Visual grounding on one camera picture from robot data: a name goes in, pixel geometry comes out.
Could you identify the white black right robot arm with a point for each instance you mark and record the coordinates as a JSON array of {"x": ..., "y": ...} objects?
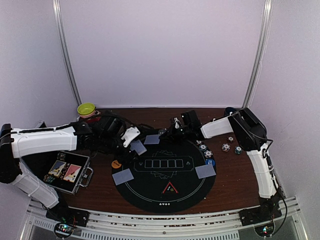
[{"x": 251, "y": 135}]

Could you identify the blue white poker chip stack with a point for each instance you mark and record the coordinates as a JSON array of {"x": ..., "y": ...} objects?
[{"x": 225, "y": 147}]

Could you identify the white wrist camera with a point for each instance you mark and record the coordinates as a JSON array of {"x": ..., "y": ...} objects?
[
  {"x": 129, "y": 135},
  {"x": 175, "y": 123}
]

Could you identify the orange round blind button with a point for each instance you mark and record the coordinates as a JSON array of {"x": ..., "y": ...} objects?
[{"x": 115, "y": 164}]

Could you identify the blue card box in case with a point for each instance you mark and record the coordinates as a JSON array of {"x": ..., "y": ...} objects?
[{"x": 56, "y": 169}]

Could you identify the blue round blind button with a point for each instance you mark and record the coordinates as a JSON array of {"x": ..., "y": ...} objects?
[{"x": 210, "y": 161}]

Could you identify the dark blue enamel mug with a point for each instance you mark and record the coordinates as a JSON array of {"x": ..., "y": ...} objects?
[{"x": 230, "y": 110}]

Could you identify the blue playing card deck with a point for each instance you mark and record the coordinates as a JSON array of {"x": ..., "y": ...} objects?
[{"x": 138, "y": 147}]

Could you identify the red card box in case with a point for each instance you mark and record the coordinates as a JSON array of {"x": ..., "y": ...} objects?
[{"x": 72, "y": 173}]

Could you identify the red black triangle marker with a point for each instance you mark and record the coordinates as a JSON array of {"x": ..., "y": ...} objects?
[{"x": 170, "y": 189}]

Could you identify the round black poker mat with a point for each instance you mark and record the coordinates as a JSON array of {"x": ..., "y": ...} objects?
[{"x": 165, "y": 162}]

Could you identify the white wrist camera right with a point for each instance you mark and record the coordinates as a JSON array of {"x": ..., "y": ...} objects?
[{"x": 175, "y": 123}]

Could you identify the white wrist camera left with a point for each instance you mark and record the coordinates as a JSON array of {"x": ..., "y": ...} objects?
[{"x": 129, "y": 135}]

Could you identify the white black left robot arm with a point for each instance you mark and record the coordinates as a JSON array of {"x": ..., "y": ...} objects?
[{"x": 16, "y": 143}]

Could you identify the aluminium front rail frame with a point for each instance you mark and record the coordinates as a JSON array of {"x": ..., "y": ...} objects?
[{"x": 209, "y": 220}]

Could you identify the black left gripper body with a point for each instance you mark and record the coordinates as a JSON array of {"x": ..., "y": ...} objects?
[{"x": 107, "y": 145}]

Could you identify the single blue playing card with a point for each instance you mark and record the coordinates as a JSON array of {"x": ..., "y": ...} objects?
[{"x": 205, "y": 171}]

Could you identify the clear round dealer button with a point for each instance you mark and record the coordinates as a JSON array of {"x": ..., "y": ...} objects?
[{"x": 162, "y": 131}]

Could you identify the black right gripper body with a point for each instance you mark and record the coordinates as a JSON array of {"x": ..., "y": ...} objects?
[{"x": 181, "y": 133}]

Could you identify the green bowl on red saucer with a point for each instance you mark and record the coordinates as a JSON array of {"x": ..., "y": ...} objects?
[{"x": 86, "y": 110}]

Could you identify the aluminium poker case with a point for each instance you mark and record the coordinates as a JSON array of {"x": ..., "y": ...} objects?
[{"x": 66, "y": 171}]

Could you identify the green poker chip stack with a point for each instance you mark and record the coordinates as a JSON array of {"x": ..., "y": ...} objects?
[{"x": 238, "y": 150}]

